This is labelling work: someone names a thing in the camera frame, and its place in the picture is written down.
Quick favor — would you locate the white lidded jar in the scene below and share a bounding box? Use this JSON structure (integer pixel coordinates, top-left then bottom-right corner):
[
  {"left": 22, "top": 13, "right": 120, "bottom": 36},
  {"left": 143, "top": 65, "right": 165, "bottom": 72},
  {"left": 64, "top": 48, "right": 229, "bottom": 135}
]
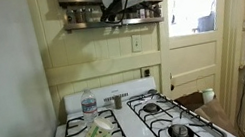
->
[{"left": 200, "top": 87, "right": 218, "bottom": 105}]

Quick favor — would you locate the cream light switch plate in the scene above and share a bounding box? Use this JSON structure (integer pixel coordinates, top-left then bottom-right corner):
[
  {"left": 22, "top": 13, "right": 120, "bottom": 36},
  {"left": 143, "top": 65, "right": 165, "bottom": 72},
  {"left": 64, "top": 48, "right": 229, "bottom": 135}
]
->
[{"left": 129, "top": 33, "right": 145, "bottom": 54}]

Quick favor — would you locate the grey pepper shaker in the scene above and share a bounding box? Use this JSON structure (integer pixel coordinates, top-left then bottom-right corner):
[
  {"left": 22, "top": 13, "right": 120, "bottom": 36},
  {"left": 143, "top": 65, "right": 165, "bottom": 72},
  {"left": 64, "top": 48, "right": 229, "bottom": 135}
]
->
[{"left": 112, "top": 93, "right": 124, "bottom": 110}]

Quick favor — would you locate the round metal burner cap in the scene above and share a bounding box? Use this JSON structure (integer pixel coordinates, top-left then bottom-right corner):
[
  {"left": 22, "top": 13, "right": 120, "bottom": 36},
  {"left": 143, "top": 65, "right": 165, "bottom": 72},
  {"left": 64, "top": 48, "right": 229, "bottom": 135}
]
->
[
  {"left": 166, "top": 121, "right": 193, "bottom": 137},
  {"left": 142, "top": 102, "right": 162, "bottom": 115}
]

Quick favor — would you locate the glass spice jar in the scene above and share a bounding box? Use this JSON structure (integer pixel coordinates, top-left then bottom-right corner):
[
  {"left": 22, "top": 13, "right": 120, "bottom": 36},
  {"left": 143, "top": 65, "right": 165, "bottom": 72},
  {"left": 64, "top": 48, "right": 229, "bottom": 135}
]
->
[
  {"left": 65, "top": 8, "right": 77, "bottom": 25},
  {"left": 145, "top": 5, "right": 155, "bottom": 19},
  {"left": 73, "top": 6, "right": 87, "bottom": 25},
  {"left": 152, "top": 2, "right": 164, "bottom": 19},
  {"left": 137, "top": 7, "right": 148, "bottom": 20},
  {"left": 83, "top": 6, "right": 95, "bottom": 24}
]

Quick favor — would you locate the clear plastic water bottle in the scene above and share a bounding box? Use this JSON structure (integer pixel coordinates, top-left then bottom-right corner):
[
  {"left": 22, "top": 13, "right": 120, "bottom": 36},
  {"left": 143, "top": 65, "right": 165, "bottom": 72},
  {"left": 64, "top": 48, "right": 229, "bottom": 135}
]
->
[{"left": 78, "top": 88, "right": 101, "bottom": 124}]

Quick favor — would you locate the wall power outlet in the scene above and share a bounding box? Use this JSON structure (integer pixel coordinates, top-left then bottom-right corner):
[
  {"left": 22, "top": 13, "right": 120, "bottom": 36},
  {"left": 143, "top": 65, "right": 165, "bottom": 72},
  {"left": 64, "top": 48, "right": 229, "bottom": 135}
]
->
[{"left": 141, "top": 67, "right": 152, "bottom": 79}]

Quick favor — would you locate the black appliance power cord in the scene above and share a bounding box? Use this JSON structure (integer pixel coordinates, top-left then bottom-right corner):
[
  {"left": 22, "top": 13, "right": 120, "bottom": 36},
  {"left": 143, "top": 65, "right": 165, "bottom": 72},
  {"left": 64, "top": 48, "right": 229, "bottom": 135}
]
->
[{"left": 226, "top": 63, "right": 245, "bottom": 137}]

